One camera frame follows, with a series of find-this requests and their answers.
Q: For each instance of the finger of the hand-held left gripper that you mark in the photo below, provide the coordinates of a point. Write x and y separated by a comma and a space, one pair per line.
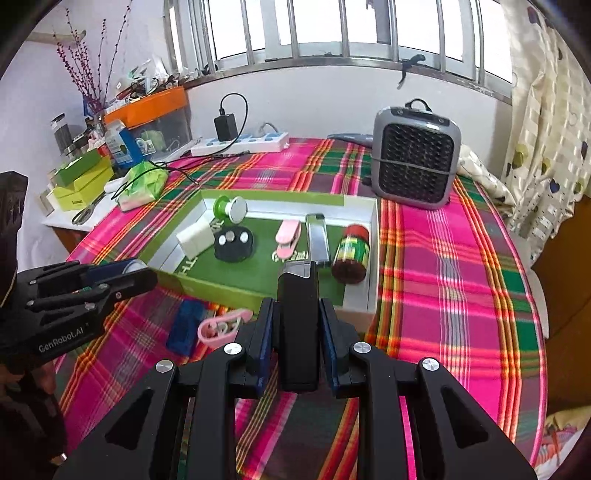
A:
129, 284
104, 271

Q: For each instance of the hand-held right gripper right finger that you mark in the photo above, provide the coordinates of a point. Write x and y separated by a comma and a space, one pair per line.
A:
328, 342

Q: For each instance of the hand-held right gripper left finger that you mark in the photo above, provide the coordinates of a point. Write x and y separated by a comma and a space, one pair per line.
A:
266, 342

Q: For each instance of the white round lid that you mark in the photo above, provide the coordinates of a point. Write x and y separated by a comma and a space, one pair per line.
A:
136, 265

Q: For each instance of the black rectangular lighter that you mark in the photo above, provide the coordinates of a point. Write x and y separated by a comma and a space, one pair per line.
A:
299, 323

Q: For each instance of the green cardboard box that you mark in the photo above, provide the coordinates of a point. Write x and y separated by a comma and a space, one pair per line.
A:
258, 277

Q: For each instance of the white rectangular power bank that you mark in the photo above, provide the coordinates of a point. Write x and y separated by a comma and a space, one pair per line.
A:
196, 240

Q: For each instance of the black round disc with buttons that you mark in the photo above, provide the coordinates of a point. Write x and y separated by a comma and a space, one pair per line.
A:
233, 249

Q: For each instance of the silver black rectangular device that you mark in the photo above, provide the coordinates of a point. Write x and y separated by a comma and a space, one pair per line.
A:
318, 240

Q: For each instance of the pink mini stapler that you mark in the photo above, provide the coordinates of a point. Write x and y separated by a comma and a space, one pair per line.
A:
288, 235

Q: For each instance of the person's left forearm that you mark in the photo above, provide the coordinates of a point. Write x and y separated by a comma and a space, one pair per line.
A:
27, 424

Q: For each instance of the pink earphone case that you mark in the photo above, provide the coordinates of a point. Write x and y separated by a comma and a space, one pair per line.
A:
217, 332

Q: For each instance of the white side table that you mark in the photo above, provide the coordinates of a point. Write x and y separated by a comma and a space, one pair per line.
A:
69, 224

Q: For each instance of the scissors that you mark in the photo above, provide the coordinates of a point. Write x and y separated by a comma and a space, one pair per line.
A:
85, 212

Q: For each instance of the blue translucent usb device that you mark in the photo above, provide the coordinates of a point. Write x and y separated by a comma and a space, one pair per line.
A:
184, 327

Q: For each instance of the lime green box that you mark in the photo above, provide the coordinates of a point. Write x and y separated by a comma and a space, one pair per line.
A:
85, 191

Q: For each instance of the brown bottle with red cap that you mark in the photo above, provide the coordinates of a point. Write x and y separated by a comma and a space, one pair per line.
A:
352, 256

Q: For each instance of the green tissue pack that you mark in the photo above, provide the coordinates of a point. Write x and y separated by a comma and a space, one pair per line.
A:
141, 187

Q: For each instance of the dark green box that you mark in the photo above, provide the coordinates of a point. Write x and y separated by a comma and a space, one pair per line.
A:
78, 167

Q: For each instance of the pink plaid tablecloth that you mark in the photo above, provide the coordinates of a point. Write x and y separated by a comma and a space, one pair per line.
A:
438, 286

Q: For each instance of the green and white spool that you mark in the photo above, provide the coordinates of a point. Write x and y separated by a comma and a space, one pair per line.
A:
228, 210

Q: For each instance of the blue carton box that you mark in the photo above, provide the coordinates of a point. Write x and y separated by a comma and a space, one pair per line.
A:
121, 145

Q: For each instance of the glass jar with black lid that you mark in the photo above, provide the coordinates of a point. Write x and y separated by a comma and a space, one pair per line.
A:
61, 136

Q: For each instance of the orange plastic container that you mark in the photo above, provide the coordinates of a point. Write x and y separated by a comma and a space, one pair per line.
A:
152, 108

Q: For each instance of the white power strip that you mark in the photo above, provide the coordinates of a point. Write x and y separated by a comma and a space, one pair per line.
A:
244, 143

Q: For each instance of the black power adapter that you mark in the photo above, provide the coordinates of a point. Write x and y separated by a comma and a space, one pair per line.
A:
225, 128

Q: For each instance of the purple flower branches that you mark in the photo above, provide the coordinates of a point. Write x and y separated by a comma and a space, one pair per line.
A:
87, 74

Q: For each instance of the grey portable fan heater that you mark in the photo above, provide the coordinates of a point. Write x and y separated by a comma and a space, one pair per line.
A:
415, 157

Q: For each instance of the grey flat object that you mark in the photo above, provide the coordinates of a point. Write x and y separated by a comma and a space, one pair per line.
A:
351, 137

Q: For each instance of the wooden cabinet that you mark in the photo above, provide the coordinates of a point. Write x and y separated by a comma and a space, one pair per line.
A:
570, 314

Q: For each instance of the black window clip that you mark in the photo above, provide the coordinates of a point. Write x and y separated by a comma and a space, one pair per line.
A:
411, 64

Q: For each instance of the patterned cream curtain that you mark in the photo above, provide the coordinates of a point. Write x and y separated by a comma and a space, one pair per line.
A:
540, 138

